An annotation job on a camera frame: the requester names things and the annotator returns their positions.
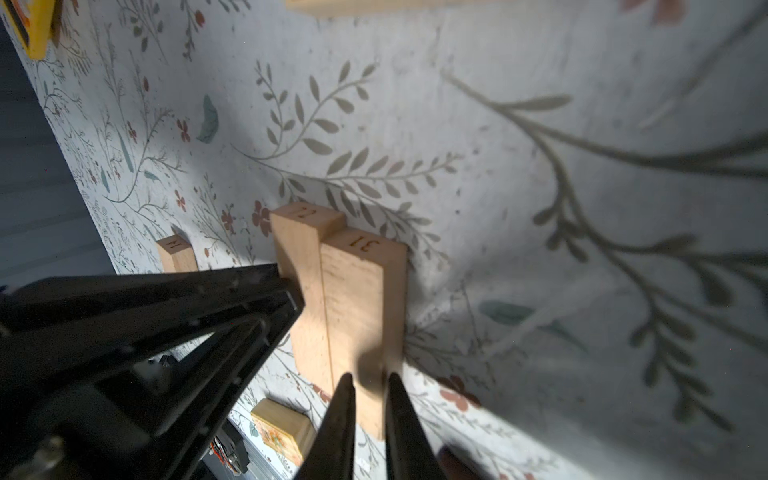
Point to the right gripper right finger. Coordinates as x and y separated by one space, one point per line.
408 452

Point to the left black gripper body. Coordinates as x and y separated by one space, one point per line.
138 423

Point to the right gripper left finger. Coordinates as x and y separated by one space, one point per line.
332 453

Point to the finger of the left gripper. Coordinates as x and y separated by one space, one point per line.
210 384
63 331

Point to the plain wood plank 31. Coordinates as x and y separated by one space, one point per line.
365 290

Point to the picture domino block lower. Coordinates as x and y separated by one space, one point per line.
284 430

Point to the picture domino block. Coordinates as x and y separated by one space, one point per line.
341 8
284 430

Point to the dark brown roof block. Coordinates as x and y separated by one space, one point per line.
453 467

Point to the picture domino block upper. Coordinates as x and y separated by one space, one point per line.
341 8

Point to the yellow calculator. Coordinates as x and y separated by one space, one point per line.
32 22

